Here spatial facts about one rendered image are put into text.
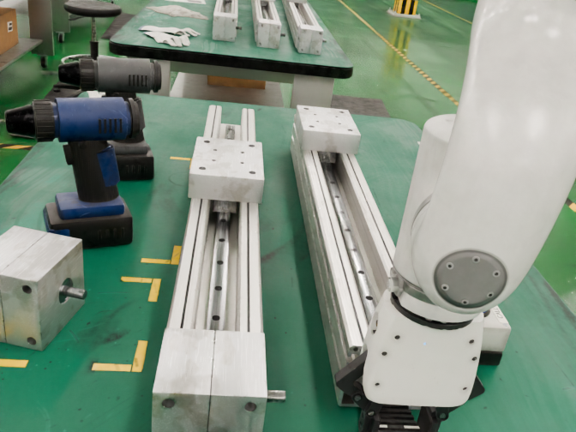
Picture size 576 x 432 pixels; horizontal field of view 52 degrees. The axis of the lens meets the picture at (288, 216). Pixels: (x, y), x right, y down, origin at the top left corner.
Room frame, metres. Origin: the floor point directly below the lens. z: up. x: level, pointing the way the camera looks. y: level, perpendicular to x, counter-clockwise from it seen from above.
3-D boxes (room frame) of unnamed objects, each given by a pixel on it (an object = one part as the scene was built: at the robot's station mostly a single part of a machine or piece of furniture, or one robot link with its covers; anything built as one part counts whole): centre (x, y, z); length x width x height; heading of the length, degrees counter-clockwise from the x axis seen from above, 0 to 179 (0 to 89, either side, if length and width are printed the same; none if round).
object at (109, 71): (1.02, 0.35, 0.89); 0.20 x 0.08 x 0.22; 113
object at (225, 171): (0.87, 0.11, 0.87); 0.16 x 0.11 x 0.07; 7
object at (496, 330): (0.63, -0.24, 0.81); 0.10 x 0.08 x 0.06; 97
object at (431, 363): (0.45, -0.14, 0.92); 0.10 x 0.07 x 0.11; 97
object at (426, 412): (0.45, -0.18, 0.83); 0.03 x 0.03 x 0.07; 7
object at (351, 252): (0.90, -0.08, 0.82); 0.80 x 0.10 x 0.09; 7
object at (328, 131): (1.14, -0.05, 0.87); 0.16 x 0.11 x 0.07; 7
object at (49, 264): (0.57, 0.28, 0.83); 0.11 x 0.10 x 0.10; 83
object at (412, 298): (0.45, -0.14, 0.98); 0.09 x 0.08 x 0.03; 97
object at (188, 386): (0.43, 0.04, 0.83); 0.12 x 0.09 x 0.10; 97
